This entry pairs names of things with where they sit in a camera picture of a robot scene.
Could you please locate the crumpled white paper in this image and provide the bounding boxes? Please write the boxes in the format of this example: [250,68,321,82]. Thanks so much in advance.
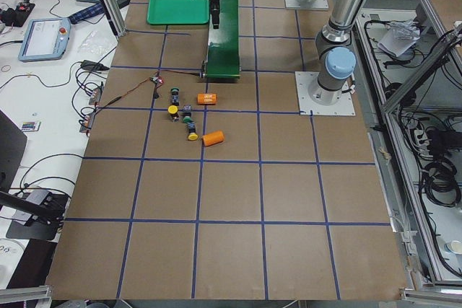
[378,19,420,58]

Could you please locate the orange cylinder with white numbers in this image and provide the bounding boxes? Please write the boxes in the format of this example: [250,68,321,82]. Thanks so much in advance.
[196,93,217,105]

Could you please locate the clear plastic bag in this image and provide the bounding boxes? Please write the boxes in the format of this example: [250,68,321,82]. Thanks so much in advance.
[78,30,116,56]

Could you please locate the plain orange cylinder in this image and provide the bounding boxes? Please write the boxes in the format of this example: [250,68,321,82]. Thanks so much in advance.
[202,131,225,147]

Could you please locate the yellow push button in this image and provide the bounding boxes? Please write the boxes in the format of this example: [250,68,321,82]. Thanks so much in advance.
[167,105,180,122]
[187,122,199,141]

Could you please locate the blue plaid folded umbrella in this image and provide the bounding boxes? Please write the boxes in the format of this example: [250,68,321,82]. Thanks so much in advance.
[68,3,105,25]

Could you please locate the near blue teach pendant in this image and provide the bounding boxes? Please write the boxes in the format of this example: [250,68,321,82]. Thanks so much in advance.
[18,18,71,62]

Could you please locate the small red controller board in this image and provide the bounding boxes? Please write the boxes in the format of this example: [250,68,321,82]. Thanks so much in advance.
[149,76,164,87]

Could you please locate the green conveyor belt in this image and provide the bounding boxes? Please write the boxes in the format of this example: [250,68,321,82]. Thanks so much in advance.
[203,0,240,79]

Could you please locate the black power adapter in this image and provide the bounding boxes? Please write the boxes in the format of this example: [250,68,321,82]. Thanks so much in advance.
[80,60,110,72]

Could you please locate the green plastic tray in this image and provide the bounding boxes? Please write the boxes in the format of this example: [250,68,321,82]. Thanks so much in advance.
[147,0,209,25]

